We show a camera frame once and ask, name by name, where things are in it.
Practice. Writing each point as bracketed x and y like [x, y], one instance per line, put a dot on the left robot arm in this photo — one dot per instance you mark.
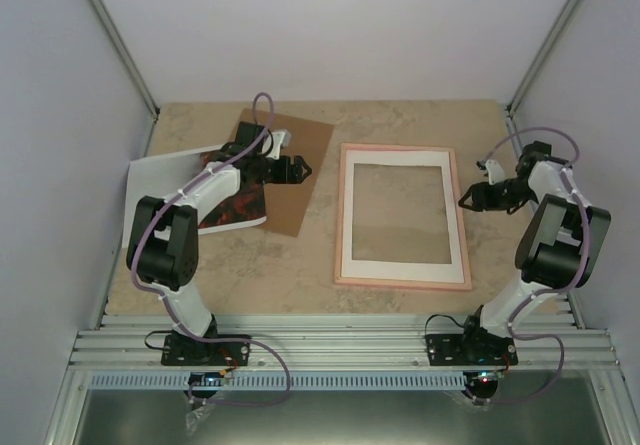
[163, 250]

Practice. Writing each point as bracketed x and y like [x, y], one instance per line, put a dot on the blue grey cable duct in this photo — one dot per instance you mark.
[275, 381]

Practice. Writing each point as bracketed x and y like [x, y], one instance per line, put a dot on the aluminium rail base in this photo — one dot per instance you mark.
[341, 345]

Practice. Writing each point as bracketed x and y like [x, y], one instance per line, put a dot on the right corner aluminium post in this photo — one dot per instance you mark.
[561, 23]

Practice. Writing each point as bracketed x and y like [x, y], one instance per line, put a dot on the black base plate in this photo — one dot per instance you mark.
[179, 350]
[447, 350]

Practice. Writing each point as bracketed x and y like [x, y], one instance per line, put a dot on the pink picture frame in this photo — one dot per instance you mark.
[337, 215]

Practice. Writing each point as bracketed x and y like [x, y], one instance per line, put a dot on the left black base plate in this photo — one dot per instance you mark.
[179, 350]

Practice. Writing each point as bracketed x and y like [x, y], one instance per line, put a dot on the white paper sheet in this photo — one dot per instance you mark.
[160, 176]

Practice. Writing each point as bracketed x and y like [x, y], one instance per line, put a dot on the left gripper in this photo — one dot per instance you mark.
[284, 178]

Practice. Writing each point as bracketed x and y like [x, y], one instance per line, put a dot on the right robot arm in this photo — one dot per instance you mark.
[556, 254]

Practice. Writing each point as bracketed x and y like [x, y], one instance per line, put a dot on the brown backing board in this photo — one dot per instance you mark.
[287, 204]

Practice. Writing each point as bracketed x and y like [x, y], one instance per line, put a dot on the white mat board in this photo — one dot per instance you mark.
[398, 225]

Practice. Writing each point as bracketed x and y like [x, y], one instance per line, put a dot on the clear acrylic sheet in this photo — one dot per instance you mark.
[399, 215]

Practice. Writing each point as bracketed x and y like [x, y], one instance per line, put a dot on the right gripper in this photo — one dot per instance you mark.
[483, 201]

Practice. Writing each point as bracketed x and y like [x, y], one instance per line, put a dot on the red black photo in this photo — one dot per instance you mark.
[247, 208]

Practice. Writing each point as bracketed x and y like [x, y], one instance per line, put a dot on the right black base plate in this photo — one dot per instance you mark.
[447, 350]

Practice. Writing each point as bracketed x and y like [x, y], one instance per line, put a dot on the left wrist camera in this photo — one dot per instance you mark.
[278, 140]

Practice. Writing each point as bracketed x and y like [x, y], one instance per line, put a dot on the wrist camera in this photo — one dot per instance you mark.
[278, 140]
[492, 170]

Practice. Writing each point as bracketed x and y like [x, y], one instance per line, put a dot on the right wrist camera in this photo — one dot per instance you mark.
[492, 170]

